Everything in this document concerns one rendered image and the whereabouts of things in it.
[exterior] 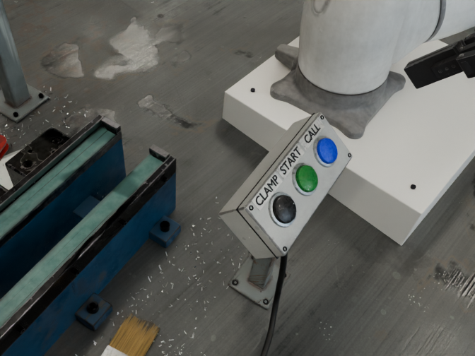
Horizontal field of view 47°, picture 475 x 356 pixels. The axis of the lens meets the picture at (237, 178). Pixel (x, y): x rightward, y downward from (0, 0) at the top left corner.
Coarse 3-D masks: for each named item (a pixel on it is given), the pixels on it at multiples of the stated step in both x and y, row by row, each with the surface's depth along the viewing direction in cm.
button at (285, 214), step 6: (276, 198) 56; (282, 198) 56; (288, 198) 57; (276, 204) 56; (282, 204) 56; (288, 204) 57; (294, 204) 57; (276, 210) 56; (282, 210) 56; (288, 210) 56; (294, 210) 57; (276, 216) 56; (282, 216) 56; (288, 216) 56; (294, 216) 57; (282, 222) 56; (288, 222) 56
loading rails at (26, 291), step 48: (96, 144) 79; (48, 192) 73; (96, 192) 84; (144, 192) 74; (0, 240) 68; (48, 240) 78; (96, 240) 68; (144, 240) 82; (0, 288) 74; (48, 288) 64; (96, 288) 76; (0, 336) 60; (48, 336) 70
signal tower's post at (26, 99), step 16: (0, 0) 82; (0, 16) 84; (0, 32) 85; (0, 48) 87; (0, 64) 89; (16, 64) 91; (0, 80) 93; (16, 80) 93; (0, 96) 98; (16, 96) 95; (32, 96) 99; (48, 96) 99; (0, 112) 96; (16, 112) 95
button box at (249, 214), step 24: (312, 120) 63; (288, 144) 61; (312, 144) 61; (336, 144) 64; (264, 168) 60; (288, 168) 58; (336, 168) 63; (240, 192) 59; (264, 192) 56; (288, 192) 58; (312, 192) 60; (240, 216) 55; (264, 216) 55; (240, 240) 59; (264, 240) 56; (288, 240) 57
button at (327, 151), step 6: (324, 138) 62; (318, 144) 61; (324, 144) 62; (330, 144) 62; (318, 150) 61; (324, 150) 61; (330, 150) 62; (336, 150) 63; (324, 156) 61; (330, 156) 62; (336, 156) 62; (324, 162) 62; (330, 162) 62
